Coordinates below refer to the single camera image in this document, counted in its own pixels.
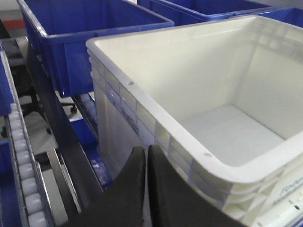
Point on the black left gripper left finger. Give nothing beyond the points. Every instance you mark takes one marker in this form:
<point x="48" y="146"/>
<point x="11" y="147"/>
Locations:
<point x="121" y="205"/>

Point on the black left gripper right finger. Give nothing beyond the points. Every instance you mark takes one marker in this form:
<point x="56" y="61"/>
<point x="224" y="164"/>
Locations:
<point x="173" y="203"/>

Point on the white plastic tote bin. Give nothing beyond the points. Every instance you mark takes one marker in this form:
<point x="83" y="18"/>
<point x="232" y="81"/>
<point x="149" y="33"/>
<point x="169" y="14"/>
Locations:
<point x="223" y="100"/>

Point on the blue bin shelf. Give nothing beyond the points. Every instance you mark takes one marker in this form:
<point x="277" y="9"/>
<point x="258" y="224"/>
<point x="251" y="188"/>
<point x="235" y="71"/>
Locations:
<point x="9" y="207"/>
<point x="293" y="16"/>

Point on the blue bin behind tote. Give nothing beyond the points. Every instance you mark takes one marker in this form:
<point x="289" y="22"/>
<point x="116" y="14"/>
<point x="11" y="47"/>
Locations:
<point x="59" y="29"/>

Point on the blue bin far rear right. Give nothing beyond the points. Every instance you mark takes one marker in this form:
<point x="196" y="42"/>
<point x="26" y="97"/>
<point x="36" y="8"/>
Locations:
<point x="184" y="12"/>

